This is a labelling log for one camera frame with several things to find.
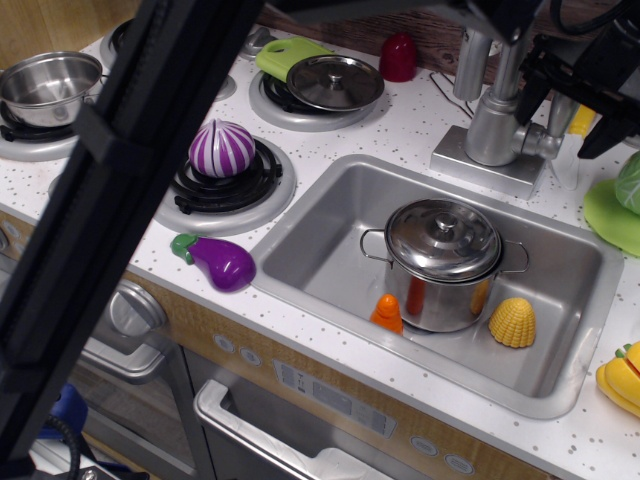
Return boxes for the steel pot lid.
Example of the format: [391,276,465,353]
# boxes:
[384,198,502,283]

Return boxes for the yellow toy banana slices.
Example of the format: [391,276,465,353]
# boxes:
[596,342,639,417]

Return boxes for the silver dishwasher handle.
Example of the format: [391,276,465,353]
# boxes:
[194,380,387,479]

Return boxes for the purple toy eggplant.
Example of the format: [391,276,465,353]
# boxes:
[170,233,257,293]

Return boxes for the yellow toy piece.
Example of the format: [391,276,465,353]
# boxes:
[568,105,596,138]

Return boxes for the black cable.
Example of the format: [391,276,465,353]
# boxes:
[47,417,81,480]

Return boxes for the grey stove knob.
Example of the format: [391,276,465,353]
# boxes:
[239,27,275,61]
[214,75,237,102]

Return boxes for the red toy cup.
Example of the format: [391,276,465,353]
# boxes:
[379,32,417,83]

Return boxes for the front stove burner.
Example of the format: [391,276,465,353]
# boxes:
[154,138,296,237]

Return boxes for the green toy plate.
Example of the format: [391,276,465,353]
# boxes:
[584,179,639,257]

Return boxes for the silver oven handle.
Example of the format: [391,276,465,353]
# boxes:
[81,334,174,385]

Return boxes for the silver toy faucet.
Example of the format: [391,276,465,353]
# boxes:
[430,29,564,200]

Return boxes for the green toy cabbage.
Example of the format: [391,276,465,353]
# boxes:
[614,152,640,215]

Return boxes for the purple striped toy onion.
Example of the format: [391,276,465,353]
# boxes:
[188,119,256,179]

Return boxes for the silver faucet lever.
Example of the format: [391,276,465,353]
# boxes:
[546,92,579,138]

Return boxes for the silver sink basin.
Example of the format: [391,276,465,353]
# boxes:
[252,154,624,419]

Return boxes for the grey back stove knob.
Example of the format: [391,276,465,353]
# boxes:
[239,27,275,61]

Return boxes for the orange toy carrot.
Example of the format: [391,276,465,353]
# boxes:
[369,294,403,335]

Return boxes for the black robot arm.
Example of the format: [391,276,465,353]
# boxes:
[1,1,639,479]

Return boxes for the blue object below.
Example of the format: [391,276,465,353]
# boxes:
[38,383,88,440]

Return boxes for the green toy cutting board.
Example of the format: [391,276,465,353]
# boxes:
[255,37,333,82]

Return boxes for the loose steel lid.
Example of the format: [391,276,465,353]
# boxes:
[286,55,385,112]

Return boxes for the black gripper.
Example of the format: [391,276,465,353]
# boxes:
[515,19,639,159]

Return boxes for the back right stove burner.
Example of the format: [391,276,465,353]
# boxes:
[249,73,376,133]

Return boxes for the small steel pan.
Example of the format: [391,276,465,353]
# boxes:
[1,51,104,128]

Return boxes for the steel pot with handles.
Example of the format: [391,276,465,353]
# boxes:
[359,227,530,334]

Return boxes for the silver oven knob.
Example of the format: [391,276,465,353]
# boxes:
[106,280,167,338]

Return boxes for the yellow toy corn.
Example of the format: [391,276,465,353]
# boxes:
[489,297,537,348]

